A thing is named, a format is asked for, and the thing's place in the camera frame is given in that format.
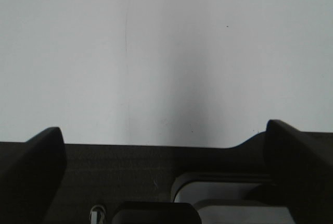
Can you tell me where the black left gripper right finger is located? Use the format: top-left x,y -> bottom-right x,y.
263,120 -> 332,223

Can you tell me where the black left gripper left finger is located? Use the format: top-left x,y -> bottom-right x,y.
1,127 -> 67,223

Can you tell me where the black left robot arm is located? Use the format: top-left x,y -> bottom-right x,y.
1,120 -> 332,223

